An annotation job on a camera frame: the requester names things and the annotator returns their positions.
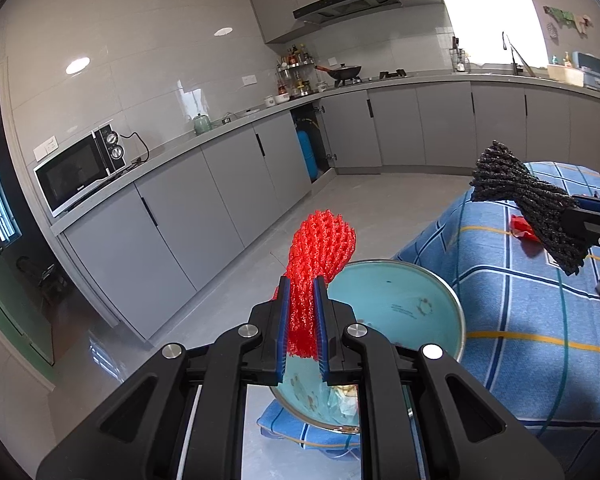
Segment gas stove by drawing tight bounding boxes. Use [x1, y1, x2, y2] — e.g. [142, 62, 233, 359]
[335, 67, 408, 86]

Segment black wok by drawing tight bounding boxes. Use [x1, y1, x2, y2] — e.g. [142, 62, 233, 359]
[315, 63, 363, 82]

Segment blue tank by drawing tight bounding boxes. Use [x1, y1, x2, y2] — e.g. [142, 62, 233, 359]
[296, 127, 320, 181]

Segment black and white microwave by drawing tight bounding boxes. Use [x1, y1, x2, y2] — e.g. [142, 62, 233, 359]
[33, 124, 129, 218]

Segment black kitchen faucet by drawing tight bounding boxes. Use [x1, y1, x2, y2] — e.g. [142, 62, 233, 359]
[502, 31, 536, 77]

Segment large red foam net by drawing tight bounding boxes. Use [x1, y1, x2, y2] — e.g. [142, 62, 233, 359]
[272, 211, 357, 359]

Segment red wrapper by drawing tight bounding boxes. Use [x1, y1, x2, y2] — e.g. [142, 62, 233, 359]
[510, 214, 543, 242]

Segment black wheeled cart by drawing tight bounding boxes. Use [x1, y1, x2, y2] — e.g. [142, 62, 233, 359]
[17, 255, 63, 293]

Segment grey kitchen counter cabinets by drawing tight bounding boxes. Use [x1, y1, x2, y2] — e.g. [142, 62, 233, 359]
[50, 71, 600, 343]

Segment white plastic bag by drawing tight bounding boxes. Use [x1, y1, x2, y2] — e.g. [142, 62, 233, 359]
[330, 382, 361, 427]

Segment bright kitchen window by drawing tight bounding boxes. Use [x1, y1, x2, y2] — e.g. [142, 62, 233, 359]
[427, 0, 548, 68]

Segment blue plaid tablecloth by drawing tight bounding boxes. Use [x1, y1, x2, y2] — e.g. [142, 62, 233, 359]
[257, 161, 600, 453]

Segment light blue storage box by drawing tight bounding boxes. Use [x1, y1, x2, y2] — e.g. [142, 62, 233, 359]
[570, 51, 600, 93]

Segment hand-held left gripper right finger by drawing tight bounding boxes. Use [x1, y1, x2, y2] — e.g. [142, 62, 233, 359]
[312, 276, 565, 480]

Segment light blue metal bin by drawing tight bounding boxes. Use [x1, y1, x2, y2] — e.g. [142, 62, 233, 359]
[267, 258, 467, 435]

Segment metal spice rack with bottles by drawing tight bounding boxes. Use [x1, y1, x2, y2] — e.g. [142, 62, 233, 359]
[276, 42, 326, 97]

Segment green door frame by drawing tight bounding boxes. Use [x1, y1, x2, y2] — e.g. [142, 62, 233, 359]
[0, 72, 56, 366]

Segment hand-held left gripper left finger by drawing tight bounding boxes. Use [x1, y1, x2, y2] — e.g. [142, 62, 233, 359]
[36, 276, 293, 480]

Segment black range hood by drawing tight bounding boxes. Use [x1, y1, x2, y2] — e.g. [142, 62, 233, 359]
[293, 0, 401, 25]

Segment black foam net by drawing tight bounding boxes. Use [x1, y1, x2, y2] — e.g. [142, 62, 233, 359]
[471, 140, 588, 277]

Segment wall rack with cloths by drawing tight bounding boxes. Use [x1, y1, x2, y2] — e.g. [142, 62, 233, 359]
[543, 5, 595, 36]

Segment white plastic basin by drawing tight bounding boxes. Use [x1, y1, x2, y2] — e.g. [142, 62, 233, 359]
[546, 64, 586, 86]

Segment utensil holder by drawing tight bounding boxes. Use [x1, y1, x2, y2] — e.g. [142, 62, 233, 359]
[451, 36, 468, 73]

